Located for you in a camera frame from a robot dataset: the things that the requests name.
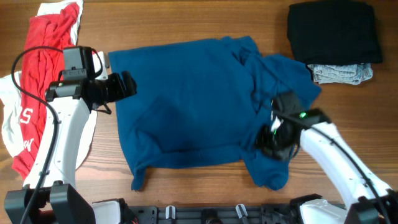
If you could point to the folded grey garment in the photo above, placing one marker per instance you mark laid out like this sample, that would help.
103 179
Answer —
346 74

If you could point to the blue t-shirt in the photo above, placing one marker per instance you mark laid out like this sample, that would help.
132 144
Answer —
203 103

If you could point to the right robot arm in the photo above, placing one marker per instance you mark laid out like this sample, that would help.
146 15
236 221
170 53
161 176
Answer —
367 199

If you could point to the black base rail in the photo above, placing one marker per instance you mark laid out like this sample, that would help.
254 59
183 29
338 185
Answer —
217 214

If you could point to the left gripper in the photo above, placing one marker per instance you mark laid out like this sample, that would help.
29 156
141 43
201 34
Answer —
117 87

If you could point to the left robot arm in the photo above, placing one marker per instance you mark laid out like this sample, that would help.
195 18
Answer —
49 194

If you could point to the red t-shirt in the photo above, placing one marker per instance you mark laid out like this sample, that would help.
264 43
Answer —
39 69

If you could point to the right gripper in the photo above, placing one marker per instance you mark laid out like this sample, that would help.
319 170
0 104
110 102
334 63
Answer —
267 142

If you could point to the folded black garment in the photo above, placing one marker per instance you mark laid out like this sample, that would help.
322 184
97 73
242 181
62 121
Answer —
333 33

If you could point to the white t-shirt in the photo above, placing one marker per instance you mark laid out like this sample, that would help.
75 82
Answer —
11 97

